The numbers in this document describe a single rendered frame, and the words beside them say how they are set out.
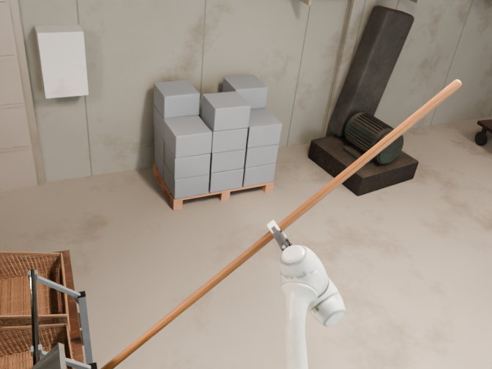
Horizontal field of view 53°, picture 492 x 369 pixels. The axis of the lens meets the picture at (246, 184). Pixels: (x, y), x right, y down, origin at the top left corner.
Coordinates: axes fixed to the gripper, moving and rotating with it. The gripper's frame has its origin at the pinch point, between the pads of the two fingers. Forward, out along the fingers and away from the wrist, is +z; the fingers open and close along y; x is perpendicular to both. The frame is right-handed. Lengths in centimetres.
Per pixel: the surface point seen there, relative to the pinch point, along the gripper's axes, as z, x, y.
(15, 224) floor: 284, -209, 74
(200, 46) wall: 358, 25, 98
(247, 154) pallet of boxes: 276, -7, 179
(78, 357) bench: 76, -143, 58
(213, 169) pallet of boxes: 274, -42, 165
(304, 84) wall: 367, 92, 224
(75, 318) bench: 105, -142, 58
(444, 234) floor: 167, 93, 338
